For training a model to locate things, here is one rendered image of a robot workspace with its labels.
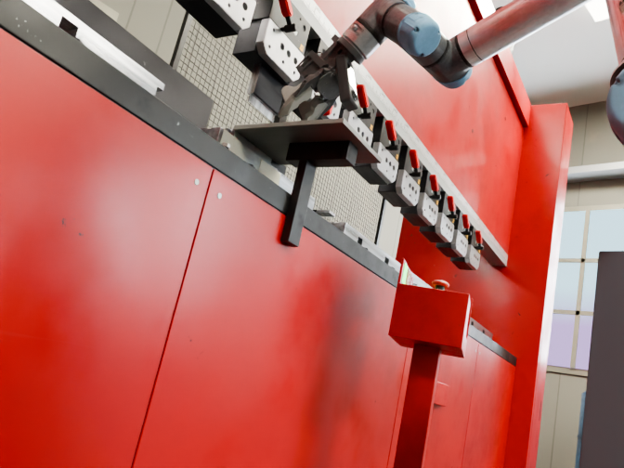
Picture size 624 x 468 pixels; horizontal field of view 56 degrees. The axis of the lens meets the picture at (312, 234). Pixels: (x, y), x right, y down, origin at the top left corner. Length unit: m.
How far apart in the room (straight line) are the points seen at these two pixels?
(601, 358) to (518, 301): 2.37
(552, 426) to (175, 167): 4.67
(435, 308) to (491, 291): 1.95
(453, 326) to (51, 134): 0.89
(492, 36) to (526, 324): 2.14
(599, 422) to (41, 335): 0.71
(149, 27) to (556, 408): 4.13
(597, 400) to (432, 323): 0.55
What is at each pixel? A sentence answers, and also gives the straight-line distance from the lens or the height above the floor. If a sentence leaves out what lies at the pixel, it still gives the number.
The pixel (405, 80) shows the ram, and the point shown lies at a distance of 1.99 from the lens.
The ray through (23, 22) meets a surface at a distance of 0.82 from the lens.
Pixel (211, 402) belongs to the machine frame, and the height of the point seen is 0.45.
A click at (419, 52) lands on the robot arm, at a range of 1.21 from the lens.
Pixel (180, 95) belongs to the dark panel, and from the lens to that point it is 1.90.
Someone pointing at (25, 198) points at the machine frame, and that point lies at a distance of 0.79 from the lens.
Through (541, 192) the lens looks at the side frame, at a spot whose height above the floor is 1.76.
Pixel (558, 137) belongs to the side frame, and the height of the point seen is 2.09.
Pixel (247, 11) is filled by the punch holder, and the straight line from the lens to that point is 1.30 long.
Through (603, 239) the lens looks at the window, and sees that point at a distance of 5.49.
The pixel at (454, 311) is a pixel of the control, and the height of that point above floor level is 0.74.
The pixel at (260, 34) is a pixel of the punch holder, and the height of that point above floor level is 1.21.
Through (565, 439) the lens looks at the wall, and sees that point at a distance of 5.30.
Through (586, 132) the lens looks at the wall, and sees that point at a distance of 5.99.
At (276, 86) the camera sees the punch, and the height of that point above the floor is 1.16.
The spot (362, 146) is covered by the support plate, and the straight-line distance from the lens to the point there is 1.19.
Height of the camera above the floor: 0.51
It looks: 14 degrees up
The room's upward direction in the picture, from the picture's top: 12 degrees clockwise
